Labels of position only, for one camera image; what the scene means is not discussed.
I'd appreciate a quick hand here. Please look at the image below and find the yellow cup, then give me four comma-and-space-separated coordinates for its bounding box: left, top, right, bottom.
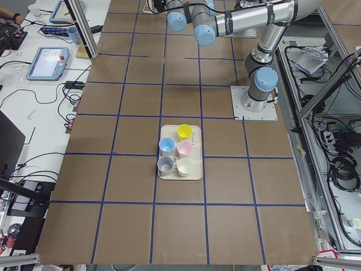
177, 124, 192, 141

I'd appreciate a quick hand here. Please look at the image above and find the black monitor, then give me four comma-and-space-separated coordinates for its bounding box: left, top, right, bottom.
0, 112, 25, 180

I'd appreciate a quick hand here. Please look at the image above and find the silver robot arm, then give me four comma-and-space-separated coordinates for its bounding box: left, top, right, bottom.
154, 1, 321, 113

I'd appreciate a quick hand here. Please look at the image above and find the cream white cup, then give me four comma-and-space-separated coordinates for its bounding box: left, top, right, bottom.
177, 158, 193, 177

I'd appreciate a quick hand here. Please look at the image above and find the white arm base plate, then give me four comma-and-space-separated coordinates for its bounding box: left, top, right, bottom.
230, 86, 278, 121

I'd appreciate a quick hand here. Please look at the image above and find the aluminium frame post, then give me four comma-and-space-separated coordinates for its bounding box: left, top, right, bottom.
64, 0, 99, 60

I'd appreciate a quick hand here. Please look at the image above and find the grey cup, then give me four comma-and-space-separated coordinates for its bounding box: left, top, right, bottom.
157, 156, 174, 174

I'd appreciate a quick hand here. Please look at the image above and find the blue cup on desk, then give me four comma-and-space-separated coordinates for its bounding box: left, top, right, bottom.
67, 27, 81, 45

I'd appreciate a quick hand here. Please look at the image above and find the paper cup on desk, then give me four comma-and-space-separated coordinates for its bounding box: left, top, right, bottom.
28, 4, 41, 17

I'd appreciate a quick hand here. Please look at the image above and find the person forearm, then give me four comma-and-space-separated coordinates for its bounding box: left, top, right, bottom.
0, 6, 25, 25

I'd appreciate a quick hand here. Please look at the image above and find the teach pendant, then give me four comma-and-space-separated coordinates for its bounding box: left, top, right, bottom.
49, 1, 73, 24
26, 47, 69, 81

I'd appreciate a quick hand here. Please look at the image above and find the cream plastic tray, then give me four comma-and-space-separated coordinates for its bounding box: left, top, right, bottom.
157, 125, 203, 181

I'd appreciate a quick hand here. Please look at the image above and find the wooden stand with pole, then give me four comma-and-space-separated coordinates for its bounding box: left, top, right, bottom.
76, 43, 90, 59

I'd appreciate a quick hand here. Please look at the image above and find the near teach pendant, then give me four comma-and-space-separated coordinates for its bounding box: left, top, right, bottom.
26, 47, 69, 81

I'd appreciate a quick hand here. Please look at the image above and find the pink cup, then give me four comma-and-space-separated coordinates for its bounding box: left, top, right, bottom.
177, 140, 193, 158

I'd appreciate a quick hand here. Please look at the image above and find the crumpled white paper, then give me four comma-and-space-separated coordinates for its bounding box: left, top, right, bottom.
295, 46, 329, 75

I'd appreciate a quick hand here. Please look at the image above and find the far teach pendant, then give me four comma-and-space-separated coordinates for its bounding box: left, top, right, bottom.
49, 1, 73, 24

